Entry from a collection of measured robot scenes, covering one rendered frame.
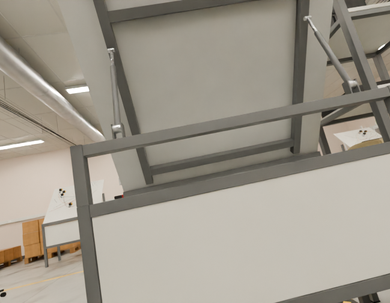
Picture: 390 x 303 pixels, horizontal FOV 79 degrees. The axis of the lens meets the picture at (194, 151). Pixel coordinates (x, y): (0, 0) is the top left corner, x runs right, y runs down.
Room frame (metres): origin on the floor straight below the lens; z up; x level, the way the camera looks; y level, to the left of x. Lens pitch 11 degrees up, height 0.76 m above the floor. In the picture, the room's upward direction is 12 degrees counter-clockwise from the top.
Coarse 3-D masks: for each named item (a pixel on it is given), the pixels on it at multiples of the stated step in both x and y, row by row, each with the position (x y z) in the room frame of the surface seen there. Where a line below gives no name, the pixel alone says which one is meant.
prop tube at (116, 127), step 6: (114, 66) 0.84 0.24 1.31; (114, 72) 0.83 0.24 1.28; (114, 78) 0.82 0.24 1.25; (114, 84) 0.81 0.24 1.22; (114, 90) 0.80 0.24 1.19; (114, 96) 0.79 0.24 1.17; (114, 102) 0.79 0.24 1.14; (114, 108) 0.78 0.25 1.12; (114, 114) 0.78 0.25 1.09; (114, 120) 0.77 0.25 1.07; (120, 120) 0.78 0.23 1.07; (114, 126) 0.76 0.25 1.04; (120, 126) 0.76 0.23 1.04; (114, 132) 0.76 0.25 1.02; (120, 132) 0.77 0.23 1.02
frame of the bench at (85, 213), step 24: (384, 144) 0.82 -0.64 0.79; (264, 168) 0.79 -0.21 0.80; (288, 168) 0.79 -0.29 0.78; (312, 168) 0.80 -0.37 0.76; (168, 192) 0.76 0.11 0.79; (192, 192) 0.77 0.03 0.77; (96, 264) 0.75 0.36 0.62; (96, 288) 0.74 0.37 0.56; (336, 288) 0.80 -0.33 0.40; (360, 288) 0.80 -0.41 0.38; (384, 288) 0.81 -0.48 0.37
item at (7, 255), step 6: (18, 246) 7.04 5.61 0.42; (0, 252) 6.25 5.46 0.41; (6, 252) 6.48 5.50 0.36; (12, 252) 6.73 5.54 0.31; (18, 252) 7.02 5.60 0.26; (0, 258) 6.24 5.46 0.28; (6, 258) 6.47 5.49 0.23; (12, 258) 6.72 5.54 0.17; (18, 258) 7.08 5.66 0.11; (0, 264) 6.22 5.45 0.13; (6, 264) 6.54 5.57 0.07
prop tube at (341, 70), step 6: (318, 36) 0.89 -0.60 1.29; (324, 42) 0.88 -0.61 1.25; (324, 48) 0.88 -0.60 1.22; (330, 48) 0.87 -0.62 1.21; (330, 54) 0.87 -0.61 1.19; (336, 60) 0.85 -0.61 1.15; (336, 66) 0.86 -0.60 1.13; (342, 66) 0.85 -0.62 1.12; (342, 72) 0.84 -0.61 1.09; (342, 78) 0.85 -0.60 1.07; (348, 78) 0.83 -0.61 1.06; (354, 84) 0.82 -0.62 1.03
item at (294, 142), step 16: (96, 0) 0.77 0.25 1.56; (192, 0) 0.83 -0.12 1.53; (208, 0) 0.84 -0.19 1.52; (224, 0) 0.85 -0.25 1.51; (240, 0) 0.86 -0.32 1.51; (256, 0) 0.89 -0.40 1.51; (304, 0) 0.91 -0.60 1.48; (112, 16) 0.81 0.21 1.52; (128, 16) 0.82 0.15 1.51; (144, 16) 0.83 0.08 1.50; (304, 16) 0.94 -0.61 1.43; (112, 32) 0.85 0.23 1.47; (304, 32) 0.98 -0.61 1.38; (304, 48) 1.03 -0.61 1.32; (304, 64) 1.07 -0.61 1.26; (304, 80) 1.12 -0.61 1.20; (128, 96) 1.01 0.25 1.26; (128, 112) 1.05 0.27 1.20; (272, 144) 1.30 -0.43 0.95; (288, 144) 1.32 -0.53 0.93; (144, 160) 1.21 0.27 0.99; (192, 160) 1.27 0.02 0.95; (208, 160) 1.28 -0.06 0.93; (224, 160) 1.30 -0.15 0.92; (144, 176) 1.27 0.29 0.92
